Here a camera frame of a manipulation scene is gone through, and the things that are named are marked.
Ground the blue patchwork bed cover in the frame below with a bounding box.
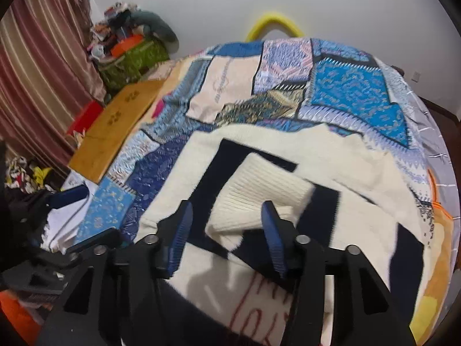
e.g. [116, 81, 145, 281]
[68, 37, 435, 256]

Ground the orange box on pile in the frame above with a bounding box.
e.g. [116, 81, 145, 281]
[110, 34, 144, 58]

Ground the orange plush blanket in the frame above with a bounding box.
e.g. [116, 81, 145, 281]
[410, 170, 454, 345]

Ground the cream and navy knit sweater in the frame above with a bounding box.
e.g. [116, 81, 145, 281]
[137, 124, 430, 345]

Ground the grey striped bed sheet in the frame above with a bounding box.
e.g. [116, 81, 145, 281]
[377, 59, 460, 270]

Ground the yellow curved foam tube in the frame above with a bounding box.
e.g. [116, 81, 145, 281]
[245, 12, 305, 42]

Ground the green patterned storage bag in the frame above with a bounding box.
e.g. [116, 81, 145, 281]
[96, 38, 169, 91]

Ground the red box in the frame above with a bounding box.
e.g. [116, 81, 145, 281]
[67, 100, 104, 136]

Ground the striped maroon curtain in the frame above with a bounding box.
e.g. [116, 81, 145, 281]
[1, 0, 106, 176]

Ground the white wall socket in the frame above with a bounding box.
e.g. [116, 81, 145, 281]
[411, 71, 421, 83]

